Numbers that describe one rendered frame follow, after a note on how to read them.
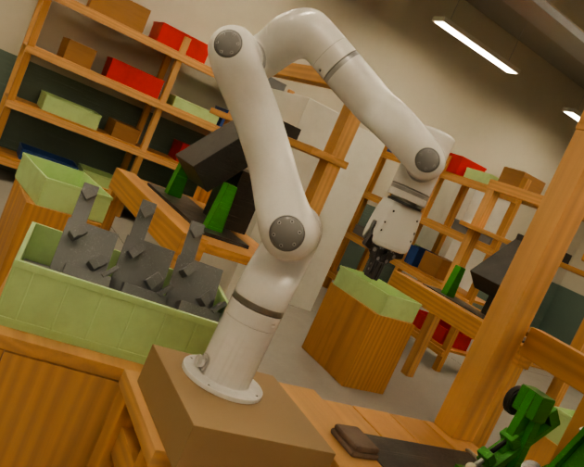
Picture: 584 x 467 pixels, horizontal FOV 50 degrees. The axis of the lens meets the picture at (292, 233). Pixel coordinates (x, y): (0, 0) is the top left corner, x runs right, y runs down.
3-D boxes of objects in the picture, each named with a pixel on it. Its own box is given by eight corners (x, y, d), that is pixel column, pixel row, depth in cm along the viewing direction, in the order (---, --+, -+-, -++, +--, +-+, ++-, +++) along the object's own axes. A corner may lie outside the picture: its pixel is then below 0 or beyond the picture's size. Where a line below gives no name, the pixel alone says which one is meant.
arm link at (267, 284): (226, 296, 129) (275, 193, 127) (243, 284, 148) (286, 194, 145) (278, 322, 128) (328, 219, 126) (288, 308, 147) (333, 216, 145)
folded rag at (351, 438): (328, 432, 145) (334, 421, 144) (354, 435, 149) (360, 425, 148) (350, 458, 136) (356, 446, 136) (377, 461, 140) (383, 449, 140)
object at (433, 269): (433, 371, 650) (528, 170, 625) (316, 283, 858) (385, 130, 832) (466, 379, 679) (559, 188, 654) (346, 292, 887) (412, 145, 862)
